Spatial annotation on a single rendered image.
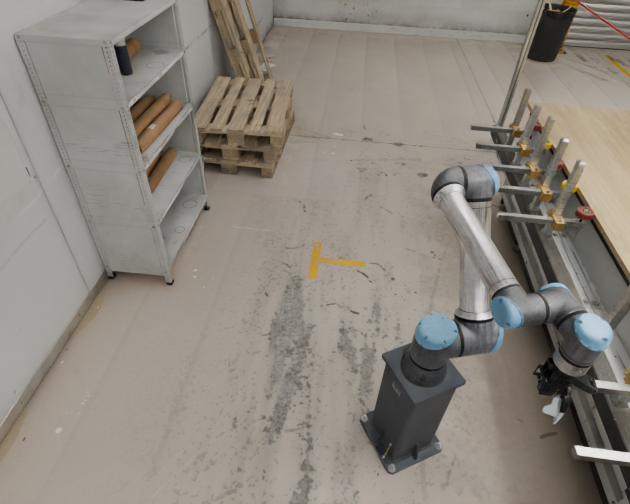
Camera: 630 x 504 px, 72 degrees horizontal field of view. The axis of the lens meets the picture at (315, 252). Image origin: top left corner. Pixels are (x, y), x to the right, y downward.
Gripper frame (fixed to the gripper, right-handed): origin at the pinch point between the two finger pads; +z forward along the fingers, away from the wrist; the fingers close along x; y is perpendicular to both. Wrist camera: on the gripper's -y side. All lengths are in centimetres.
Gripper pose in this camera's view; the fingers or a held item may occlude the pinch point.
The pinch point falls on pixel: (548, 401)
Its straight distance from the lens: 162.0
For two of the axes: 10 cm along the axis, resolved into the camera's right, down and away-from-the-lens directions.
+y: -9.9, -1.0, 0.6
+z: -0.4, 7.4, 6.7
